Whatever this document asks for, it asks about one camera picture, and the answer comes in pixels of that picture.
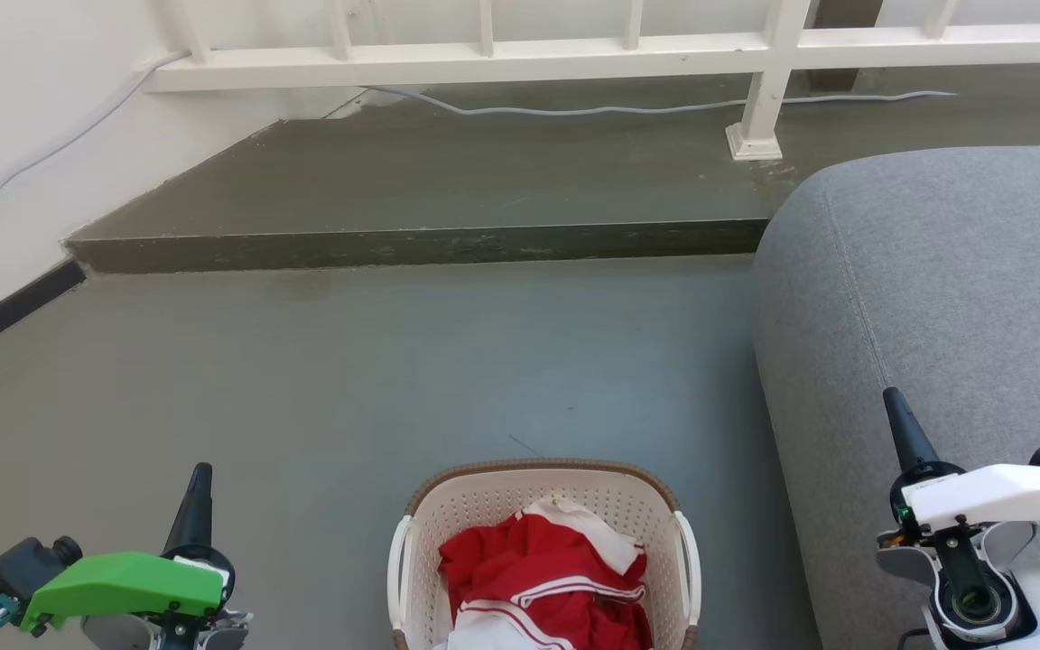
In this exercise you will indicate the cream perforated laundry basket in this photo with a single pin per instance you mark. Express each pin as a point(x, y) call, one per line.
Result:
point(484, 506)

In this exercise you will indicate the red white striped garment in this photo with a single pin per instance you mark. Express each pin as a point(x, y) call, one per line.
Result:
point(538, 560)

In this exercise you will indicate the white wooden railing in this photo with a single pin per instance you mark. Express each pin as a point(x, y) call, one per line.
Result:
point(484, 59)

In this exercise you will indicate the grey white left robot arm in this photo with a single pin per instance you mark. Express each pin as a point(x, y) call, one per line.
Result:
point(123, 634)

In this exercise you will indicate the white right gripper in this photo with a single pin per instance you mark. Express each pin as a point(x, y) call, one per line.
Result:
point(998, 496)

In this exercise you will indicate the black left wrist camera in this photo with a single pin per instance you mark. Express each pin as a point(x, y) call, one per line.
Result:
point(23, 569)

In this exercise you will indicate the black wall baseboard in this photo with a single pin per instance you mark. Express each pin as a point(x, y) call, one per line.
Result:
point(5, 311)

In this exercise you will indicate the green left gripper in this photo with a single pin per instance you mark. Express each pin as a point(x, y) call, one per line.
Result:
point(123, 582)

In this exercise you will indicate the grey fabric sofa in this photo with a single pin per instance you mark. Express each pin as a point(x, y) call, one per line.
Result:
point(935, 271)

